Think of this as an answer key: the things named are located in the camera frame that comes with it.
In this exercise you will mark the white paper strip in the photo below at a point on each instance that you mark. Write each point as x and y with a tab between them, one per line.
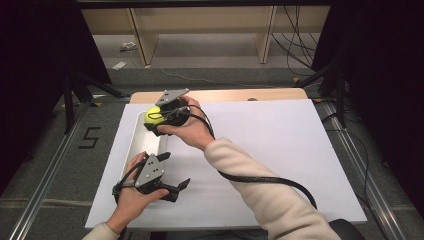
119	65

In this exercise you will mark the black curtain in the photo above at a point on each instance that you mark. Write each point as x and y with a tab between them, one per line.
36	83
383	83

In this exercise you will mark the white plastic bin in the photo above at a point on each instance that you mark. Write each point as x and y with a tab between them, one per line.
146	143

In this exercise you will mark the white packet litter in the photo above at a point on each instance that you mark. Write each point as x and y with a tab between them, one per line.
128	46

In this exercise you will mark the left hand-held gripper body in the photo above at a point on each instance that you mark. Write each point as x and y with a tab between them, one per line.
150	171

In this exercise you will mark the aluminium floor rail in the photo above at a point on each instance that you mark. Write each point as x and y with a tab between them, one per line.
363	173
50	173

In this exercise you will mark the white board sheet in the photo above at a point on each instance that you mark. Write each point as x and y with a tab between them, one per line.
266	133

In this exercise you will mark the wooden shelf unit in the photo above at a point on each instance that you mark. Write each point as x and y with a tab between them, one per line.
143	40

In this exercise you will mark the black tripod stand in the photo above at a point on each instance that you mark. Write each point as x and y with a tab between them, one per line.
340	100
69	106

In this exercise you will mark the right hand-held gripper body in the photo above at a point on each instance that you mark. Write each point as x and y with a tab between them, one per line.
173	96

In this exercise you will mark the yellow tennis ball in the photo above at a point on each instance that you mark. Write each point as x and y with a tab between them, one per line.
152	117

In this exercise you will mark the person's right hand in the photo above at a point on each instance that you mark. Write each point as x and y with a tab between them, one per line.
195	130

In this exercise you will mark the person's left hand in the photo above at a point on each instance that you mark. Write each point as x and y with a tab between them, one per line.
133	200

